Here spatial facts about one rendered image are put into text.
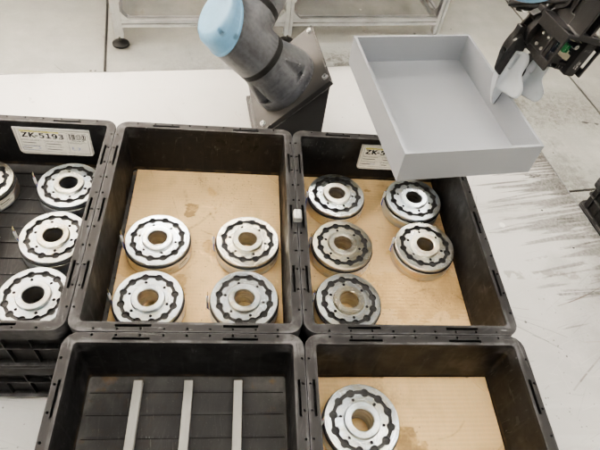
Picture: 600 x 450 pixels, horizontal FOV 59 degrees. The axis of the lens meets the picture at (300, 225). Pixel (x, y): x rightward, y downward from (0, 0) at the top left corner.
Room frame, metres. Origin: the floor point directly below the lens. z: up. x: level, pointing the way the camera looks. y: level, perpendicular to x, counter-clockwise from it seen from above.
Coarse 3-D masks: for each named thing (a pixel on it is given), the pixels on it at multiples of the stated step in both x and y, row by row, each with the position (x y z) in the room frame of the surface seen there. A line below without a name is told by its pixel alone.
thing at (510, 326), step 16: (304, 192) 0.59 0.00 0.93; (464, 192) 0.65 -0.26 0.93; (304, 208) 0.55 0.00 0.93; (304, 224) 0.52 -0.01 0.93; (480, 224) 0.58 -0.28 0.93; (304, 240) 0.49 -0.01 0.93; (480, 240) 0.55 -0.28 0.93; (304, 256) 0.46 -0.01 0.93; (304, 272) 0.43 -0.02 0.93; (496, 272) 0.49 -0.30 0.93; (304, 288) 0.40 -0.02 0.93; (496, 288) 0.46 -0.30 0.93; (304, 304) 0.38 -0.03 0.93; (304, 320) 0.36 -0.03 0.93; (512, 320) 0.41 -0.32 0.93; (304, 336) 0.34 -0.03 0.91
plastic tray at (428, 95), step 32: (352, 64) 0.76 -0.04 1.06; (384, 64) 0.78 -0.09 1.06; (416, 64) 0.80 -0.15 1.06; (448, 64) 0.81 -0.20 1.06; (480, 64) 0.77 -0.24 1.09; (384, 96) 0.70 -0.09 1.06; (416, 96) 0.71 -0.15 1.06; (448, 96) 0.72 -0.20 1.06; (480, 96) 0.74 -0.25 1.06; (384, 128) 0.59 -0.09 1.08; (416, 128) 0.63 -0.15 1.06; (448, 128) 0.65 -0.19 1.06; (480, 128) 0.66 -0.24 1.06; (512, 128) 0.64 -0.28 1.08; (416, 160) 0.53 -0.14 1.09; (448, 160) 0.54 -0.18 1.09; (480, 160) 0.56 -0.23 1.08; (512, 160) 0.57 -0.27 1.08
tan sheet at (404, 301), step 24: (360, 216) 0.64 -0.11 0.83; (384, 216) 0.65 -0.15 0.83; (384, 240) 0.60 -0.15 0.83; (384, 264) 0.54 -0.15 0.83; (312, 288) 0.47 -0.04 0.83; (384, 288) 0.50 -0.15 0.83; (408, 288) 0.50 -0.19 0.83; (432, 288) 0.51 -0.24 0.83; (456, 288) 0.52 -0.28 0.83; (384, 312) 0.45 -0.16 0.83; (408, 312) 0.46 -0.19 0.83; (432, 312) 0.47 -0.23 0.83; (456, 312) 0.47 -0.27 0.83
